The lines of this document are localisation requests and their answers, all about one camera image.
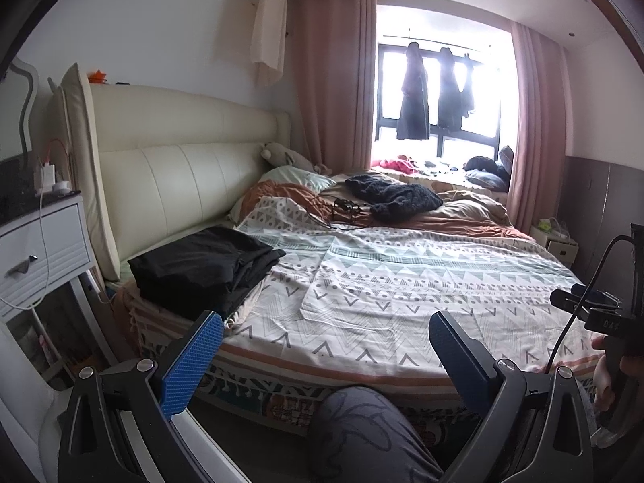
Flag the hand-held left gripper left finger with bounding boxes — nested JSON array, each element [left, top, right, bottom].
[[57, 309, 252, 483]]

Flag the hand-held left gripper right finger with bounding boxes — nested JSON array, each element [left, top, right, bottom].
[[429, 309, 594, 483]]

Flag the black jacket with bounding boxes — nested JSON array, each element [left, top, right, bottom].
[[128, 226, 287, 308]]

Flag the folded black clothes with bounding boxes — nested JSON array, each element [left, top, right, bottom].
[[216, 262, 283, 325]]

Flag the red clothes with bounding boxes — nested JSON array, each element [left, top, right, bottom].
[[372, 155, 418, 174]]

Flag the person's right hand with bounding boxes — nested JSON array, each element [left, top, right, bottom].
[[592, 334, 644, 411]]

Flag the small white nightstand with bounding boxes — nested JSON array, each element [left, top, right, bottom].
[[530, 216, 579, 262]]

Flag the bed with patterned cover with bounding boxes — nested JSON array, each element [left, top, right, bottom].
[[113, 196, 605, 413]]

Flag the green white box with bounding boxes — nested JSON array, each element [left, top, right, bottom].
[[538, 217, 572, 237]]

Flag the brown wardrobe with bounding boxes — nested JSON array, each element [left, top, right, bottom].
[[561, 156, 644, 293]]

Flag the white chair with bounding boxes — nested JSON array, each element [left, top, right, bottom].
[[0, 322, 76, 483]]

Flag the dark knitted sweater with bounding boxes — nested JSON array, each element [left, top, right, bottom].
[[345, 173, 444, 222]]

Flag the dark cushions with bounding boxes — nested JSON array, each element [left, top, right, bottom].
[[463, 146, 514, 192]]

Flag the cream padded headboard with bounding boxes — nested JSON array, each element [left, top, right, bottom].
[[88, 83, 293, 272]]

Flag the white dresser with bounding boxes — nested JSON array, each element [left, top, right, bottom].
[[0, 156, 116, 378]]

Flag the pink curtain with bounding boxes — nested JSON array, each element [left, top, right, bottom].
[[506, 23, 567, 227], [297, 0, 378, 172]]

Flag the pale green pillow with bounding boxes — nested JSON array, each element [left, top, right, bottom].
[[259, 166, 337, 194]]

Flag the beige plush toy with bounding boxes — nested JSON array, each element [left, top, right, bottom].
[[259, 142, 330, 174]]

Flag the cream upright cushion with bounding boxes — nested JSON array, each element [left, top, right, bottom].
[[47, 63, 122, 283]]

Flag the white charger plugs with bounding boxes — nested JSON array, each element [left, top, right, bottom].
[[34, 163, 74, 196]]

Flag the hanging dark coat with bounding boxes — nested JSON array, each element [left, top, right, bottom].
[[396, 43, 431, 140], [437, 46, 466, 132]]

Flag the white framed mirror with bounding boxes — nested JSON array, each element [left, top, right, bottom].
[[0, 55, 41, 162]]

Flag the cream hanging cloth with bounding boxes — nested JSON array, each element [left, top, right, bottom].
[[252, 0, 287, 84]]

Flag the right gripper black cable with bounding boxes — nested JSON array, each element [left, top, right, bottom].
[[546, 234, 637, 373]]

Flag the tangled black cables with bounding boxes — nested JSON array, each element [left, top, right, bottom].
[[307, 196, 373, 229]]

